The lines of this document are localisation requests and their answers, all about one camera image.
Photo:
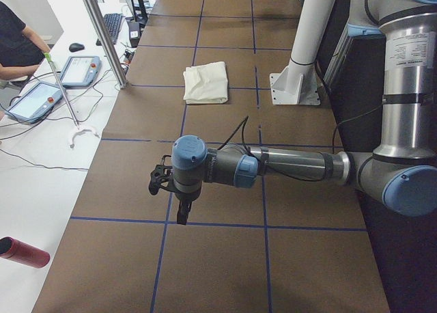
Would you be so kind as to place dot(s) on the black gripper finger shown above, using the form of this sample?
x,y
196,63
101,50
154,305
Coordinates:
x,y
184,209

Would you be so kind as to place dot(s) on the cream long-sleeve t-shirt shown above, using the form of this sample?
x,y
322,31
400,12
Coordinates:
x,y
206,84

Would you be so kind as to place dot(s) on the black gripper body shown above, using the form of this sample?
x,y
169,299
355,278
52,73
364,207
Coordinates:
x,y
185,197

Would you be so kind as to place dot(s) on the black keyboard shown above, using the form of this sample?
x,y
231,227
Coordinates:
x,y
113,22

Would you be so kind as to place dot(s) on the black computer mouse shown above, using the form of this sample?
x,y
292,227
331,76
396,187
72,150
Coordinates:
x,y
74,47

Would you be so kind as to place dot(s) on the aluminium frame post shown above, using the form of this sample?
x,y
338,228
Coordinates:
x,y
97,21

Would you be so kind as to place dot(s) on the blue teach pendant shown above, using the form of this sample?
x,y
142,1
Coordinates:
x,y
79,71
35,103

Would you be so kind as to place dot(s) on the near blue teach pendant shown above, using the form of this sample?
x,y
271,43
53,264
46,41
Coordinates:
x,y
35,103

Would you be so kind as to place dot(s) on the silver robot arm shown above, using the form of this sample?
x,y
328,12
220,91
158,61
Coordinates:
x,y
254,38

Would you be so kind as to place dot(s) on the far blue teach pendant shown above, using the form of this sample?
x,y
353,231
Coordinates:
x,y
79,71

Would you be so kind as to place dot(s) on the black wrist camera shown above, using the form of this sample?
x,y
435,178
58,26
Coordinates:
x,y
162,177

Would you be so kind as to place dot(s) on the person in black shirt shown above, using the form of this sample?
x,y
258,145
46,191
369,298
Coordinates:
x,y
22,49

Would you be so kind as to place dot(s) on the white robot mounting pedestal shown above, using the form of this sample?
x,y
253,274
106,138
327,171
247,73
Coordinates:
x,y
297,83

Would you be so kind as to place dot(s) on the red cylindrical bottle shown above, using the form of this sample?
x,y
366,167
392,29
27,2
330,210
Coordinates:
x,y
20,252

